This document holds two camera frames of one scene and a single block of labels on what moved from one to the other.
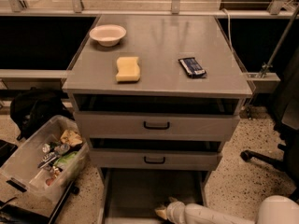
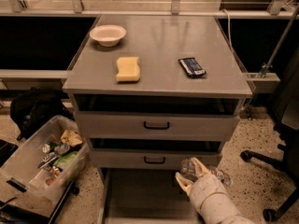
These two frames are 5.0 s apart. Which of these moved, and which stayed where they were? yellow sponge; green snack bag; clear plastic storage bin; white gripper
Moved: white gripper
Stayed: green snack bag; yellow sponge; clear plastic storage bin
